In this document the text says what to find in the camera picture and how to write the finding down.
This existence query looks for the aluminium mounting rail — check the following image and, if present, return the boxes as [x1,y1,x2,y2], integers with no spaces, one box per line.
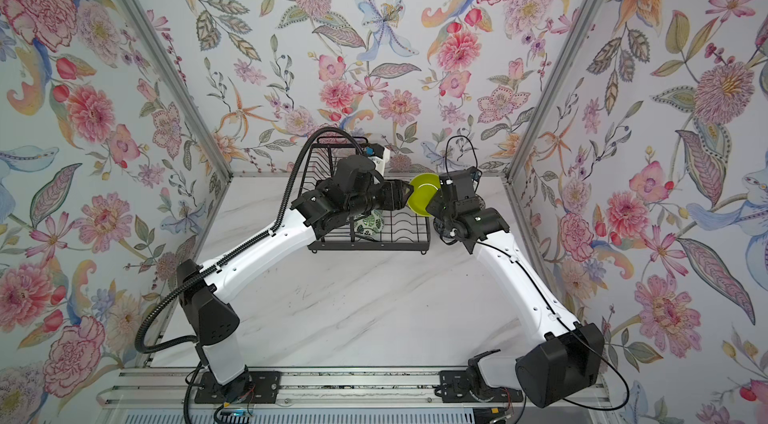
[98,365,613,410]

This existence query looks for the black wire dish rack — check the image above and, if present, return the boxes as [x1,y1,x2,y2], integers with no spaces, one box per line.
[297,133,431,254]

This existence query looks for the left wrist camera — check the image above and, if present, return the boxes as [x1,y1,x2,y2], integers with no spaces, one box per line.
[365,143,391,176]

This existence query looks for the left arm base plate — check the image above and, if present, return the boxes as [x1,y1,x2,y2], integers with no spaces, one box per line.
[194,371,282,405]

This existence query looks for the lime green plastic bowl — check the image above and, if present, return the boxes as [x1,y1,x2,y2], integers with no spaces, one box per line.
[407,173,441,217]

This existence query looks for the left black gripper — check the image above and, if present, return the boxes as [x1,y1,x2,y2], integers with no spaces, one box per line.
[344,179,416,218]

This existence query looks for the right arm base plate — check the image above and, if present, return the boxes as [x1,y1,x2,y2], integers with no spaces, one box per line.
[434,369,523,405]

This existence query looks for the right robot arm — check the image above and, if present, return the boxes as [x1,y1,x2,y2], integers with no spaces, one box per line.
[409,168,605,408]

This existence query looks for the green leaf pattern bowl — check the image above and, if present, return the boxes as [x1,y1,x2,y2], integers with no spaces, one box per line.
[354,210,384,240]

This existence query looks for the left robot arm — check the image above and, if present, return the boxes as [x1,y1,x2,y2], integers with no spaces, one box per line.
[134,127,414,402]

